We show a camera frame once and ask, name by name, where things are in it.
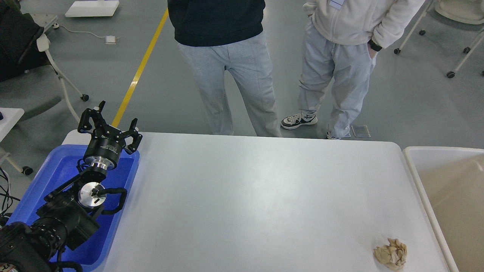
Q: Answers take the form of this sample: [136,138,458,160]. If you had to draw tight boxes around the white flat board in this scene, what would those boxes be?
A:
[65,0,119,17]

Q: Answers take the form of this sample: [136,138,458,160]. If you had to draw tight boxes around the grey office chair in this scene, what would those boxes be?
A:
[1,0,80,122]

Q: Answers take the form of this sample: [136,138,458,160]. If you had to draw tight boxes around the white rolling chair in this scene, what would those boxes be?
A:
[394,0,484,79]

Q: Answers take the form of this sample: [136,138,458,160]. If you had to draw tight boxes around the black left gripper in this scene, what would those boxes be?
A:
[77,100,143,170]

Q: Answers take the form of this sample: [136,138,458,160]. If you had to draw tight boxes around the person in grey sweatpants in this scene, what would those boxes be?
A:
[167,0,281,137]

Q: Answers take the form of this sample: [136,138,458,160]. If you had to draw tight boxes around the white side table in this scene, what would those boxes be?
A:
[0,107,33,176]

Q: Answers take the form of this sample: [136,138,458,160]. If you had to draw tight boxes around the black cables bundle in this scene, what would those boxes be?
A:
[0,168,20,218]

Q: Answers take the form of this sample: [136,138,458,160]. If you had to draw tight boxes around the white power adapter with cable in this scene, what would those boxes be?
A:
[52,23,119,45]

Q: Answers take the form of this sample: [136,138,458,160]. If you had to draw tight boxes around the person in white fleece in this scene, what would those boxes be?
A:
[281,0,424,139]

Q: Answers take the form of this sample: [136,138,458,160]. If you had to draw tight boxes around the beige plastic bin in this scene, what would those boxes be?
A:
[403,147,484,272]

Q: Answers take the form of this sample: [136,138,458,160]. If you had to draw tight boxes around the crumpled brown paper ball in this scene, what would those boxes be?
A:
[373,238,408,272]

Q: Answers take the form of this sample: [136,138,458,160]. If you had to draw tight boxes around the blue plastic bin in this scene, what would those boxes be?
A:
[8,144,140,272]

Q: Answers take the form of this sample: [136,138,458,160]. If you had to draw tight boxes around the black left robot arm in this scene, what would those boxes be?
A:
[1,100,143,272]

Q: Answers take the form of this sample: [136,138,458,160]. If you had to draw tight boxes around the right metal floor plate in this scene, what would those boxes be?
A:
[351,125,371,138]

